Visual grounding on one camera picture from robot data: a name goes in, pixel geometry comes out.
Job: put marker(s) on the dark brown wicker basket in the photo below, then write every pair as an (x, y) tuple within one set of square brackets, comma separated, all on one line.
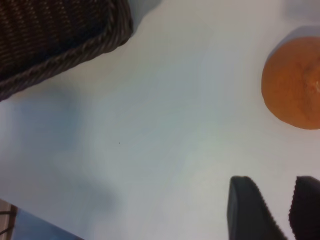
[(50, 30)]

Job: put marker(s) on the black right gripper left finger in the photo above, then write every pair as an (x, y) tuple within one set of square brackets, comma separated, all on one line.
[(250, 215)]

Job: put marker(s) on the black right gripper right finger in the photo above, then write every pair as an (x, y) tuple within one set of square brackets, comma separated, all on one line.
[(307, 212)]

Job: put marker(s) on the orange fruit with knobbly top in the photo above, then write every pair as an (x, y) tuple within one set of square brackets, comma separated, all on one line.
[(292, 85)]

